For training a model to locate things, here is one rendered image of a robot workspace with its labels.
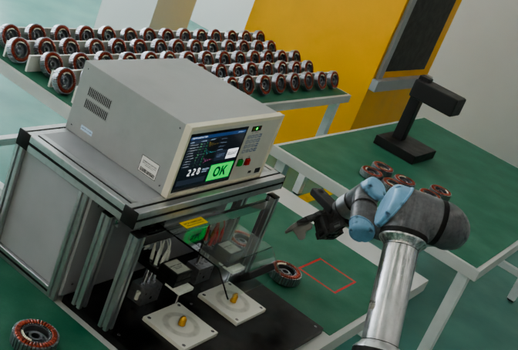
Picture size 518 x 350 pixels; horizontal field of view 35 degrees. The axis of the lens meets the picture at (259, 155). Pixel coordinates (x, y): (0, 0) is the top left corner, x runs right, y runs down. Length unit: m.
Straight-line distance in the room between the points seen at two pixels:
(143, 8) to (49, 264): 4.07
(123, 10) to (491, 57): 3.12
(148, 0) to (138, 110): 4.01
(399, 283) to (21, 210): 1.01
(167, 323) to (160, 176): 0.41
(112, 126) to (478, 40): 5.47
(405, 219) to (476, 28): 5.47
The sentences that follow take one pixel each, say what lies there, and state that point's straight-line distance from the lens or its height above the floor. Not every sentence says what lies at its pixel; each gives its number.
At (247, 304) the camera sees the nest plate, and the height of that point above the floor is 0.78.
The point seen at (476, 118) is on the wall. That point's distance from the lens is 7.39.
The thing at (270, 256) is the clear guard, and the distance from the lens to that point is 2.17.
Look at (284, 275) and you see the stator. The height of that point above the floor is 0.79.
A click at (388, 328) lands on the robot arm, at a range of 1.92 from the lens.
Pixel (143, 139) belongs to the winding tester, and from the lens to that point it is 2.13.
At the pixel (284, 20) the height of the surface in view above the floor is 0.87.
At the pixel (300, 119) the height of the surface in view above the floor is 0.29.
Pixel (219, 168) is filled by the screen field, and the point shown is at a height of 1.18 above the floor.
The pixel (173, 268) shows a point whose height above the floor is 0.92.
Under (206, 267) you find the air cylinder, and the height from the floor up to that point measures 0.82.
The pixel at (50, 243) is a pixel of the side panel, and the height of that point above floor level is 0.88.
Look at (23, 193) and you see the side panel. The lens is 2.28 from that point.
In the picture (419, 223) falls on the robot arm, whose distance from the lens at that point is 1.99.
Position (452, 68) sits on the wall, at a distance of 7.45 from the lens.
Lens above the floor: 2.01
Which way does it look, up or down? 20 degrees down
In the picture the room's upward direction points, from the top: 22 degrees clockwise
